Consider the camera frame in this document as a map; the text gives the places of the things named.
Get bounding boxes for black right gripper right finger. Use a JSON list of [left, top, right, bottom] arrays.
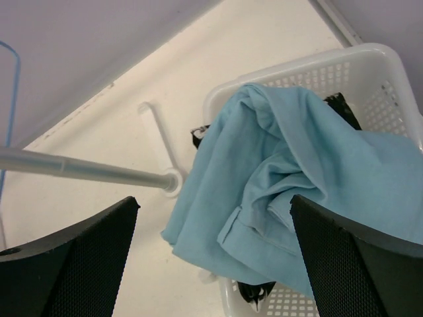
[[290, 195, 422, 316]]

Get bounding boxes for white plastic basket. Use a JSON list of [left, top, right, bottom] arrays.
[[200, 42, 423, 317]]

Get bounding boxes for blue wire hanger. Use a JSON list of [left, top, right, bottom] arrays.
[[0, 40, 22, 248]]

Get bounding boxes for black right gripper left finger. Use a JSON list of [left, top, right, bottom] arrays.
[[1, 197, 139, 316]]

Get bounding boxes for silver clothes rack with white feet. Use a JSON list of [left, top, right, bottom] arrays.
[[1, 102, 184, 198]]

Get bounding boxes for black stained cloth in basket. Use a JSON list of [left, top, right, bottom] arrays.
[[190, 92, 361, 313]]

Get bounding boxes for light blue trousers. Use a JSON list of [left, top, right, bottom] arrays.
[[162, 84, 422, 297]]

